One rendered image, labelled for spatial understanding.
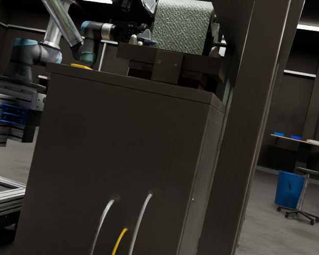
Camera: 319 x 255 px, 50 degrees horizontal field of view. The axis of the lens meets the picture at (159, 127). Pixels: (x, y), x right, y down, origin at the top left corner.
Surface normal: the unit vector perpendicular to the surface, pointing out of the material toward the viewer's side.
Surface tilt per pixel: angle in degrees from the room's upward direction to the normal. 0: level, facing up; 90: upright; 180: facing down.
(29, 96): 90
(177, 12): 90
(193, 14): 90
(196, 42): 90
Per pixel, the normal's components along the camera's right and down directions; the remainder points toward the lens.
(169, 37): -0.29, -0.05
